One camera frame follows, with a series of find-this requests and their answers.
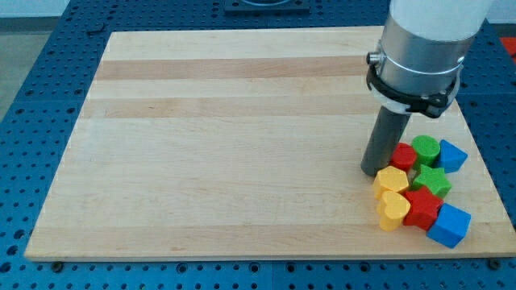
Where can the yellow hexagon block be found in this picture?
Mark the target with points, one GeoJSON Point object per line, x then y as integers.
{"type": "Point", "coordinates": [390, 179]}

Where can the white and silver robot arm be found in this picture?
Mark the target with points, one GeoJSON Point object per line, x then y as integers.
{"type": "Point", "coordinates": [418, 60]}

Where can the red star block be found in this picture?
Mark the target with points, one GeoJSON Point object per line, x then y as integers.
{"type": "Point", "coordinates": [424, 208]}

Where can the green star block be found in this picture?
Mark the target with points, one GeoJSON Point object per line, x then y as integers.
{"type": "Point", "coordinates": [434, 179]}

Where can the wooden board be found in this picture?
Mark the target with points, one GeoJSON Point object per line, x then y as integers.
{"type": "Point", "coordinates": [242, 144]}

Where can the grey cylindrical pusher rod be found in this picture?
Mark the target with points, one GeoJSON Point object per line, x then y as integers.
{"type": "Point", "coordinates": [385, 136]}

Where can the red cylinder block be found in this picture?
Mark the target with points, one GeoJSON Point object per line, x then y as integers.
{"type": "Point", "coordinates": [403, 157]}

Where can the yellow heart block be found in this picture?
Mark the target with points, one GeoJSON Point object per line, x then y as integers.
{"type": "Point", "coordinates": [392, 209]}

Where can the green cylinder block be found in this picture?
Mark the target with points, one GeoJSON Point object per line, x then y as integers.
{"type": "Point", "coordinates": [427, 150]}

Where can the blue triangle block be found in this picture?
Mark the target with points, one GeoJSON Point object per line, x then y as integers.
{"type": "Point", "coordinates": [450, 158]}

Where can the blue cube block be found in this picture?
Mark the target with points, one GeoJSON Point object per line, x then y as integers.
{"type": "Point", "coordinates": [450, 227]}

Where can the red object at edge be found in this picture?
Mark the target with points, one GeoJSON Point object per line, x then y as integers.
{"type": "Point", "coordinates": [509, 43]}

